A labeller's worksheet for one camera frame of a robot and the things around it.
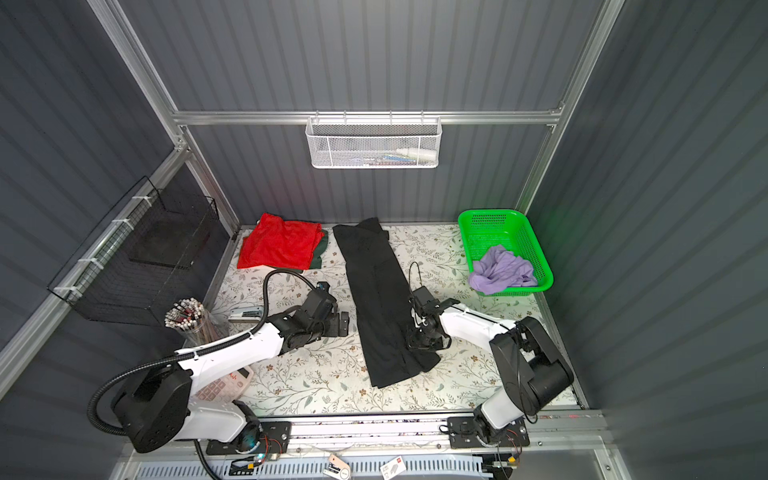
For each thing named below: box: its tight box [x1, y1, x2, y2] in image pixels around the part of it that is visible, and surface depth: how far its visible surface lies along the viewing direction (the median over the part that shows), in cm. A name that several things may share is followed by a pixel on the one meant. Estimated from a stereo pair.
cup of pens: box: [164, 297, 208, 346], surface depth 79 cm
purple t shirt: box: [468, 245, 538, 295], surface depth 98 cm
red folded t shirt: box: [237, 212, 325, 270], surface depth 111 cm
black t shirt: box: [333, 217, 442, 389], surface depth 94 cm
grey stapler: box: [228, 307, 264, 323], surface depth 95 cm
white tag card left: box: [323, 453, 351, 480], surface depth 69 cm
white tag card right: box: [380, 456, 407, 480], surface depth 70 cm
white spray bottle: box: [395, 148, 437, 160], surface depth 93 cm
